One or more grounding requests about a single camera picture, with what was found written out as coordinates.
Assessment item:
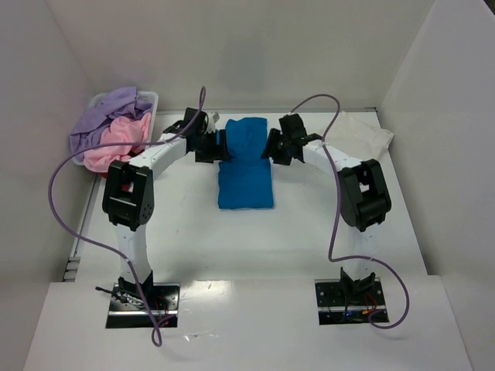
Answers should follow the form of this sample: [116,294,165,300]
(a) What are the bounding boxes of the blue t shirt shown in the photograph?
[217,117,274,210]

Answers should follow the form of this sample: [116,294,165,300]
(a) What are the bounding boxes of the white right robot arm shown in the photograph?
[261,114,391,304]

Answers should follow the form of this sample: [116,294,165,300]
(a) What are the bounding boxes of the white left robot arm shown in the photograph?
[102,108,230,298]

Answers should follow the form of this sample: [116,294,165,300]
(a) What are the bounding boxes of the white plastic laundry basket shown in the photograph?
[69,87,158,173]

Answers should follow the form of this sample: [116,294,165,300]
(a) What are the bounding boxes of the white folded t shirt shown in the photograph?
[326,111,394,160]

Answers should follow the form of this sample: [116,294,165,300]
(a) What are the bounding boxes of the pink t shirt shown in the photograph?
[83,113,152,173]

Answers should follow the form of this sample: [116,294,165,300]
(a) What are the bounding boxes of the lavender t shirt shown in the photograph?
[69,87,155,154]

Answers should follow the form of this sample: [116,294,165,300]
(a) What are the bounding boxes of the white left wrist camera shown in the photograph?
[206,111,220,132]

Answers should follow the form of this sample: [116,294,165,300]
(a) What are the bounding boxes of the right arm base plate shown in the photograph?
[315,280,389,325]

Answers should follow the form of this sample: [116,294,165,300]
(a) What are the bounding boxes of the metal table edge bracket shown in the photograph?
[62,256,80,282]

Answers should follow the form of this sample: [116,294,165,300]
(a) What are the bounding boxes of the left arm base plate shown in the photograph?
[104,284,180,329]

